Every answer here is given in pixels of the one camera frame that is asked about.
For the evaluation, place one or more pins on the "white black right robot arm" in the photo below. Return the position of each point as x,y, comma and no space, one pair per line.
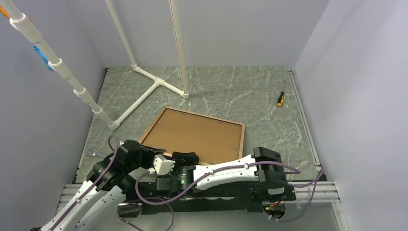
263,168

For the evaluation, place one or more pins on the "aluminium front rail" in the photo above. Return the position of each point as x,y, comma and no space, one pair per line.
69,191

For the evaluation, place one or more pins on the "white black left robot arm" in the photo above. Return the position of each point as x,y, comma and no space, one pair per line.
108,182

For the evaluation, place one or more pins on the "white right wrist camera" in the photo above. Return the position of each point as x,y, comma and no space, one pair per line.
161,165

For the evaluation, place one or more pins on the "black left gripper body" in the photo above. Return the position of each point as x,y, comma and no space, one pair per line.
142,161

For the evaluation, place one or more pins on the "white PVC pipe stand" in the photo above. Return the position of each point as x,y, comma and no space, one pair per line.
16,110

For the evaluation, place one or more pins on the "aluminium table edge rail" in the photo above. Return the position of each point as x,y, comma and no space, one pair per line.
317,163

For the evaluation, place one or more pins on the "silver open-end wrench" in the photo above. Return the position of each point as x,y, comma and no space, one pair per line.
93,152

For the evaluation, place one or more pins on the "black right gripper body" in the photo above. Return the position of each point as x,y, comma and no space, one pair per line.
190,160

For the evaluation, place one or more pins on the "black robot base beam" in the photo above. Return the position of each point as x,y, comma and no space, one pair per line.
249,197

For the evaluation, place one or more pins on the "yellow black screwdriver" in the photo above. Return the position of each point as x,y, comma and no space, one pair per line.
280,101

